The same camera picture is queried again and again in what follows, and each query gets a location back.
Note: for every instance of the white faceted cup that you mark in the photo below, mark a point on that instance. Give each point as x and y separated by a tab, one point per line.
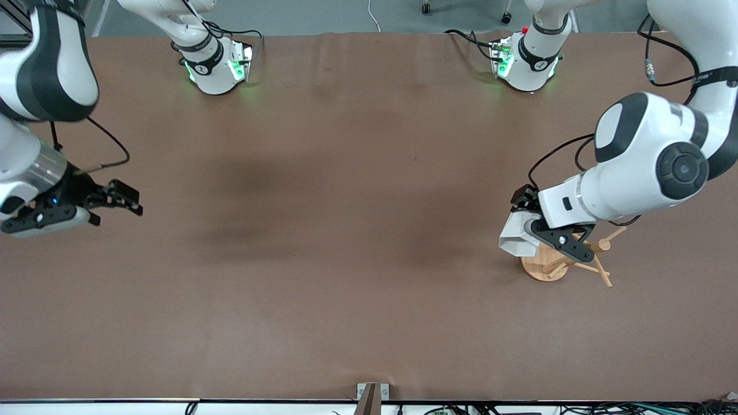
519	242

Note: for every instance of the wooden cup rack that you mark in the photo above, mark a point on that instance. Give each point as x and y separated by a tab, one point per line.
539	270

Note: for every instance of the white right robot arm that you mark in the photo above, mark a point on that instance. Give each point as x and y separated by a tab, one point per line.
57	69

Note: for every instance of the metal table edge bracket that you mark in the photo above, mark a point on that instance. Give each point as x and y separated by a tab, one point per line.
372	400

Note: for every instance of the aluminium frame profile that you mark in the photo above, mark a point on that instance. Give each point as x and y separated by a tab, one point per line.
8	41

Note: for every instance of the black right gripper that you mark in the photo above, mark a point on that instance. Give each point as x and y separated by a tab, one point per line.
79	188

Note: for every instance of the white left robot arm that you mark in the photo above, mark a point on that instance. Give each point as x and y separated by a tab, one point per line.
634	150

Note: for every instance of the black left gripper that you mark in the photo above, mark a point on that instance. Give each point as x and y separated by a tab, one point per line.
524	199

